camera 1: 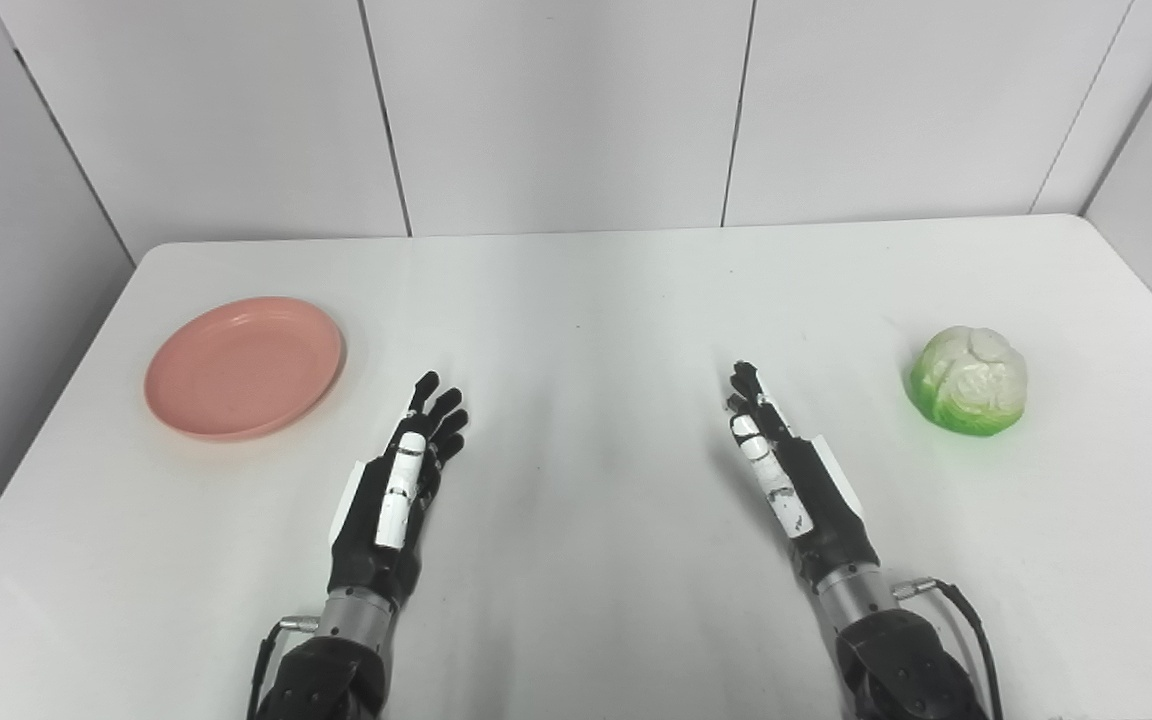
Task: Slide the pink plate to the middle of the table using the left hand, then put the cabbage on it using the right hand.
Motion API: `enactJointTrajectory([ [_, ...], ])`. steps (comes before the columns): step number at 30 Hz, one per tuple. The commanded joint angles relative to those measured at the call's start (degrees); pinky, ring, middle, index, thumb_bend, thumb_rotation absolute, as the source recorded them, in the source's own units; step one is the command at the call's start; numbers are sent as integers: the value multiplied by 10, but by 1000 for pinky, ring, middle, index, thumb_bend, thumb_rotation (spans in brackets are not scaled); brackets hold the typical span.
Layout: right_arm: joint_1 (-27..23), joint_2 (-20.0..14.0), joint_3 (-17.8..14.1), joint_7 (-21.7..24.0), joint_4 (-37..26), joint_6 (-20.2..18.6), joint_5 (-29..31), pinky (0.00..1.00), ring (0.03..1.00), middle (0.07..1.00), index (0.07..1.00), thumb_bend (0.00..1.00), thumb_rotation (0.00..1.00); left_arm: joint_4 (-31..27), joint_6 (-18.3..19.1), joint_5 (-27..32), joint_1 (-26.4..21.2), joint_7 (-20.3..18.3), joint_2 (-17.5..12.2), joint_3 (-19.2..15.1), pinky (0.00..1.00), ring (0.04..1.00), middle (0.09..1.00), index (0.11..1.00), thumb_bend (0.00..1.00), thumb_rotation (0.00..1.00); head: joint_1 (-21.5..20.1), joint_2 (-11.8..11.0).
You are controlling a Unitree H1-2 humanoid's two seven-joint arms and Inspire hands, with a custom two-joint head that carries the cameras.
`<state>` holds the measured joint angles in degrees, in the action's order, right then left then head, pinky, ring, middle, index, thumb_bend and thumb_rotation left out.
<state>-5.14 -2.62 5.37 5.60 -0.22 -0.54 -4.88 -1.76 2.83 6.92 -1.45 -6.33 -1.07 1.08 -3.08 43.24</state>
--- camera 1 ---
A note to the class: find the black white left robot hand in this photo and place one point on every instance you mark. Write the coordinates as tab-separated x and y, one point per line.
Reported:
376	530

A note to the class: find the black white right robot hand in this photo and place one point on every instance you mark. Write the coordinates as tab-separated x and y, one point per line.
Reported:
821	510

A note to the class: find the green white cabbage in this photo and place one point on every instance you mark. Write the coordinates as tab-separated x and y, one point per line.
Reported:
968	382

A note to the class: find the pink round plate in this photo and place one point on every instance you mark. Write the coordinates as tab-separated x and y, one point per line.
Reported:
241	368

